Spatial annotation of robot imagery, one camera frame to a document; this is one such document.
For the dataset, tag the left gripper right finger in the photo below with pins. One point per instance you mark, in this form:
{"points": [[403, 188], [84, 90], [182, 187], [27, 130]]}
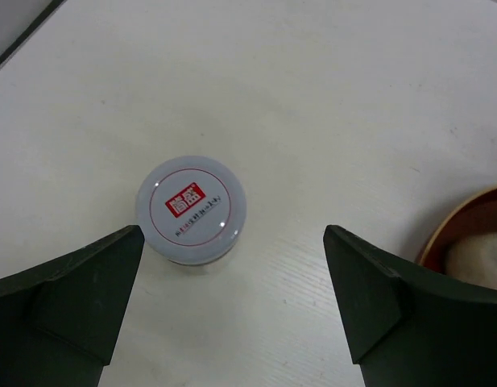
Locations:
{"points": [[407, 325]]}

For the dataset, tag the white lid spice jar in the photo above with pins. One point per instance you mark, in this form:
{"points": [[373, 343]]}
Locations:
{"points": [[191, 210]]}

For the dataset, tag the red round tray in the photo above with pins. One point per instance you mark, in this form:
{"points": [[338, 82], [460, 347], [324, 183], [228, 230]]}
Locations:
{"points": [[476, 215]]}

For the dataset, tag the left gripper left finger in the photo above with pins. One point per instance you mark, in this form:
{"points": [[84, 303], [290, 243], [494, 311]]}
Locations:
{"points": [[60, 320]]}

